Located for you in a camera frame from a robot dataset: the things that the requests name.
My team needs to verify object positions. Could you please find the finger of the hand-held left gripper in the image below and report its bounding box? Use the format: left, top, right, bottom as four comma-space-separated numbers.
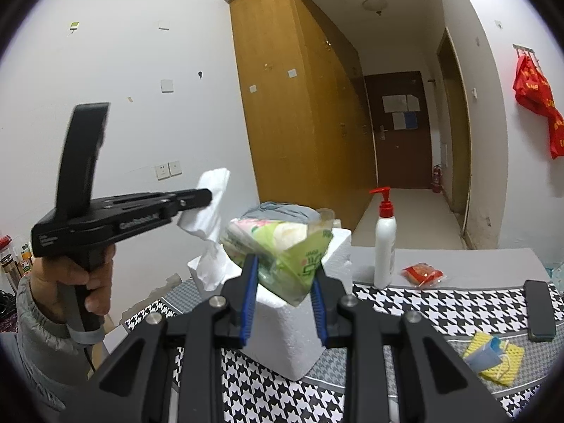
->
150, 188, 213, 217

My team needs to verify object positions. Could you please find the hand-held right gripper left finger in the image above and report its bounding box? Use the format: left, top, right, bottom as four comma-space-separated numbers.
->
59, 253, 260, 423

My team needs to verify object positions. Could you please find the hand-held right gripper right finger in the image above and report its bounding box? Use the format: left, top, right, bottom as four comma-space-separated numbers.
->
308, 269, 513, 423

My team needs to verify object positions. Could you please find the white tissue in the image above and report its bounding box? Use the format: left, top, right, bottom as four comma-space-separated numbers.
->
176, 167, 232, 292

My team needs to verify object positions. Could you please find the white fluffy cushion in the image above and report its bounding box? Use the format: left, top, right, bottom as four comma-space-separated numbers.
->
187, 228, 353, 382

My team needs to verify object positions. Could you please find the green tissue packet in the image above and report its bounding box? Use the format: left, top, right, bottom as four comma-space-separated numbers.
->
220, 207, 336, 307

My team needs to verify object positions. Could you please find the person's left forearm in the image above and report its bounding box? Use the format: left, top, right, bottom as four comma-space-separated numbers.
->
0, 273, 109, 423

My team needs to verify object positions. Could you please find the person's left hand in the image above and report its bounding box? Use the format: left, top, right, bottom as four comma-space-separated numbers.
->
32, 242, 116, 317

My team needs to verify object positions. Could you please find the grey cloth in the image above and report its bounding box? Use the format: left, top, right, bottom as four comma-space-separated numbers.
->
246, 201, 319, 222

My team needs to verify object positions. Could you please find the white pump bottle red cap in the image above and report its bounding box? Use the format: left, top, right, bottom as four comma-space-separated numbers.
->
369, 186, 398, 290

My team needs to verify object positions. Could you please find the red snack packet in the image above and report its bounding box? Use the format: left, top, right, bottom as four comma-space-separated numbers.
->
400, 263, 447, 290

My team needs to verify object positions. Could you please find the houndstooth tablecloth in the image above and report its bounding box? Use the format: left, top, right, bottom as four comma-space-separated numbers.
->
123, 247, 564, 423

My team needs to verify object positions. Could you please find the wooden wardrobe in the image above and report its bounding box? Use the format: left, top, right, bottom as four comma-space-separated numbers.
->
229, 0, 378, 232

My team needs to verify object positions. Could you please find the blue face mask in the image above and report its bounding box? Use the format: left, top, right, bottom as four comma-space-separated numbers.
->
464, 337, 512, 379

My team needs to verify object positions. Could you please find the dark brown door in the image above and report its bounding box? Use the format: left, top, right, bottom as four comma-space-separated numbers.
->
363, 70, 435, 191

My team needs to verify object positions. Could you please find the yellow sponge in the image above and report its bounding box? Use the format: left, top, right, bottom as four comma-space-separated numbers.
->
462, 332, 525, 384

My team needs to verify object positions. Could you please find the black smartphone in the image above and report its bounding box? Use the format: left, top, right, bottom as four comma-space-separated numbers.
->
523, 280, 557, 343

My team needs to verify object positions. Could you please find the clear plastic bag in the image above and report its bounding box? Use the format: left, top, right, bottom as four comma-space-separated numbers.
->
545, 262, 564, 292

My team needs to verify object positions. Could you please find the red hanging cloth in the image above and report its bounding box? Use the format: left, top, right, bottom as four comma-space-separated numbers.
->
512, 53, 564, 160

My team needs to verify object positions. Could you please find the wooden side door frame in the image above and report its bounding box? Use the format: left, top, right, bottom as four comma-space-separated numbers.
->
436, 27, 472, 215

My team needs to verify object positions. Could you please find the metal wall hook rack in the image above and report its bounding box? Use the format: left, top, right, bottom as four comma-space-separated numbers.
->
513, 43, 541, 69

